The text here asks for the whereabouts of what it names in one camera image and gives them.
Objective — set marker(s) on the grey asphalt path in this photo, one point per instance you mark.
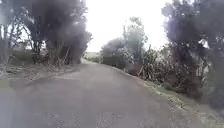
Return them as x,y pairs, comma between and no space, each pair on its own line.
96,100

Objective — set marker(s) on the row of bushes and trees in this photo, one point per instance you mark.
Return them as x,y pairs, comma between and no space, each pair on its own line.
173,56

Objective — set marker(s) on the stand of dark trees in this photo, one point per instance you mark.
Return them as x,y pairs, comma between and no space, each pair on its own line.
53,30

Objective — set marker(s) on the narrow grass verge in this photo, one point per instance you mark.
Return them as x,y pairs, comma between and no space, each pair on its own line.
186,101

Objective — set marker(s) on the bare earth verge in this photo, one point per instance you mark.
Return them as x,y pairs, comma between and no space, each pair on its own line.
26,71

